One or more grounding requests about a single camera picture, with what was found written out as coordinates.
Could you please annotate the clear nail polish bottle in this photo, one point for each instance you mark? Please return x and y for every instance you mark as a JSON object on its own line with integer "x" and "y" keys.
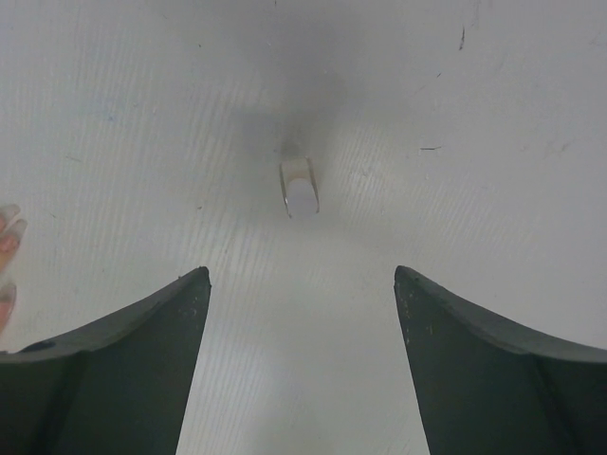
{"x": 299, "y": 188}

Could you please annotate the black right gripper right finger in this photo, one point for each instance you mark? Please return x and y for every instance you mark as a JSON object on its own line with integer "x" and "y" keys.
{"x": 485, "y": 384}

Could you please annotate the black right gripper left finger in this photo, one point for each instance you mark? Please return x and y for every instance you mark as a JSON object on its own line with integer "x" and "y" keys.
{"x": 117, "y": 385}

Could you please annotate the mannequin hand with nails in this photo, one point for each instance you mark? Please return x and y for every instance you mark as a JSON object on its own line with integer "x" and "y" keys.
{"x": 13, "y": 229}

